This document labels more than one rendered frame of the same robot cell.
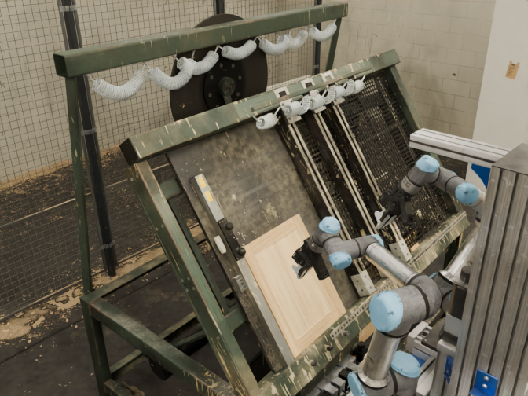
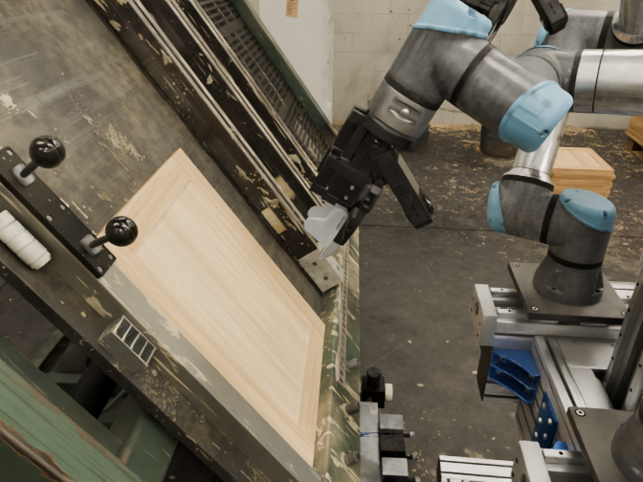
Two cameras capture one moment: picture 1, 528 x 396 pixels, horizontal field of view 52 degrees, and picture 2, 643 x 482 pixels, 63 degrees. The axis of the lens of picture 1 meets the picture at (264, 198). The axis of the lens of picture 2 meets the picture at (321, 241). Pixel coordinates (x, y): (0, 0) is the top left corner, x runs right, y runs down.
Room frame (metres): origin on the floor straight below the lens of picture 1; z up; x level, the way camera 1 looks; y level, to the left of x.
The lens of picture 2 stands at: (1.36, 0.25, 1.72)
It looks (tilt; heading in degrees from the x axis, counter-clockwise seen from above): 28 degrees down; 322
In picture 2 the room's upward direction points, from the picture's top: straight up
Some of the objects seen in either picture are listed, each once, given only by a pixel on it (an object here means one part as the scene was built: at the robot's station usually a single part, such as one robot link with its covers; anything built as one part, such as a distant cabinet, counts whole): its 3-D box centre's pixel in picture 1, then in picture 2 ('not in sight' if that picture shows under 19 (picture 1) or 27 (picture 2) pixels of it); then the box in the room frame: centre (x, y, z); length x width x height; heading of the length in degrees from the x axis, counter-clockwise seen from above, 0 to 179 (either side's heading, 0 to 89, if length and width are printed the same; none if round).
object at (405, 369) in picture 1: (401, 373); not in sight; (1.47, -0.49, 1.20); 0.13 x 0.12 x 0.14; 111
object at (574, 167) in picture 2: not in sight; (561, 180); (3.25, -3.55, 0.20); 0.61 x 0.53 x 0.40; 137
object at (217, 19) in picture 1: (225, 86); not in sight; (3.08, 0.21, 1.85); 0.80 x 0.06 x 0.80; 139
